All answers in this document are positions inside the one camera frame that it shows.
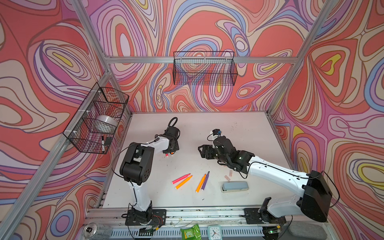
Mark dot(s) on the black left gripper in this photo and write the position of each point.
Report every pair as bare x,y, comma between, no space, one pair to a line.
171,146

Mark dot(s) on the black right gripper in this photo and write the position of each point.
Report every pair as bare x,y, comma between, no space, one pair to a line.
208,150

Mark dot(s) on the purple pen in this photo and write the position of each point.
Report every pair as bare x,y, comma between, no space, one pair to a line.
205,181

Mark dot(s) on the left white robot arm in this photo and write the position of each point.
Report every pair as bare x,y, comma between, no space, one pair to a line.
137,164

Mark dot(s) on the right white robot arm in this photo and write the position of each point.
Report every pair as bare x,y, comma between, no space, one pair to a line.
311,195

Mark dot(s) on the grey pencil case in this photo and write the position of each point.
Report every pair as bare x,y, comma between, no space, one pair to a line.
236,186

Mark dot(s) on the silver tape roll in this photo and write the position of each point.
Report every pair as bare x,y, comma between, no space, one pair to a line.
105,124

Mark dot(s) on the black marker in basket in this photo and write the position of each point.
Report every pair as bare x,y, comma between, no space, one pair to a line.
103,144

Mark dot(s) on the small white clock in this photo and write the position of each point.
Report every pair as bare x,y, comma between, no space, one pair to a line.
215,232

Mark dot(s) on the green snack packet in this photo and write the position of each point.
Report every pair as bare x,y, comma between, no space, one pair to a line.
192,233

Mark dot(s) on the silver drink can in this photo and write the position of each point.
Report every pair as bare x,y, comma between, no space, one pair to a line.
95,231

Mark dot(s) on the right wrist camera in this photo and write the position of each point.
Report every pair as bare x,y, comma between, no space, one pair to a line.
216,132

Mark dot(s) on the back black wire basket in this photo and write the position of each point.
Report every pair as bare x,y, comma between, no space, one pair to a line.
204,68

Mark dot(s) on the black wire basket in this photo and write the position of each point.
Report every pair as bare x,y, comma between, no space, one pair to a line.
93,128
204,68

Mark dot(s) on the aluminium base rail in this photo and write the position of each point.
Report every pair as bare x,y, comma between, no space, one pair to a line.
240,222

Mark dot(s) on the left black wire basket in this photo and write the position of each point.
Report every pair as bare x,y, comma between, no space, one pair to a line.
93,128

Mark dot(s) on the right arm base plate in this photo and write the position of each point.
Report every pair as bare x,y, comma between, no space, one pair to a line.
258,215

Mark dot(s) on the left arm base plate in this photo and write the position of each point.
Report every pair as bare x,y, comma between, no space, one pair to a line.
152,218

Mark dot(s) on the aluminium frame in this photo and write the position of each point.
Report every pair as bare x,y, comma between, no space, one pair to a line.
49,64

